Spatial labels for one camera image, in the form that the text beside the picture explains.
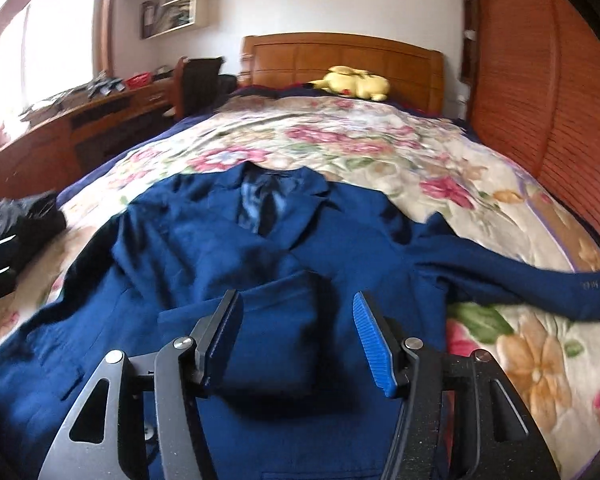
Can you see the navy blue suit jacket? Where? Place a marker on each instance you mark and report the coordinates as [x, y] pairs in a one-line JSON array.
[[297, 400]]

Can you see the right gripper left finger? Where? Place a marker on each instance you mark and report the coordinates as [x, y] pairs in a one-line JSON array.
[[103, 435]]

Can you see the wooden chair with black cloth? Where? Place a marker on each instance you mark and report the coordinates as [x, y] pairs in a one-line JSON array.
[[198, 85]]

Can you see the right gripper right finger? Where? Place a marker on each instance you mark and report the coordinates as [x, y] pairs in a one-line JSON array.
[[494, 435]]

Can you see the black folded garment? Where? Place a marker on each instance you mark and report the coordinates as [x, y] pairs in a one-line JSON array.
[[27, 225]]

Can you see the yellow plush toy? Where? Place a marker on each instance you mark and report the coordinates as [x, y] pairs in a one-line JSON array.
[[352, 83]]

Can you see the red basket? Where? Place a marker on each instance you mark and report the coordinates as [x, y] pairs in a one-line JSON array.
[[138, 81]]

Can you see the wooden headboard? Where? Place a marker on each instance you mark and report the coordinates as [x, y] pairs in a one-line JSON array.
[[415, 74]]

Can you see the white wall shelf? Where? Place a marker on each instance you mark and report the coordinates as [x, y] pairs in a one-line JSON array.
[[175, 2]]

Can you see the wooden desk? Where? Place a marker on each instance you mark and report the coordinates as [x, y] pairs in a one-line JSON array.
[[62, 150]]

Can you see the wooden louvered wardrobe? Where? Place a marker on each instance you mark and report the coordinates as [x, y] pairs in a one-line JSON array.
[[537, 96]]

